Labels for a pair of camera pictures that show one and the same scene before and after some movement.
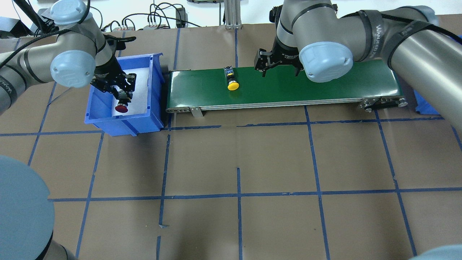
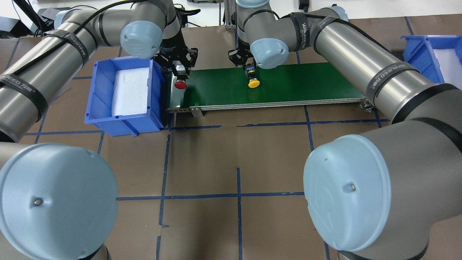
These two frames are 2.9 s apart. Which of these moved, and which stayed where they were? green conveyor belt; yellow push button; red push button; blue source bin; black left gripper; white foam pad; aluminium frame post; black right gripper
Moved: red push button; black left gripper; yellow push button; black right gripper
Stayed: blue source bin; green conveyor belt; white foam pad; aluminium frame post
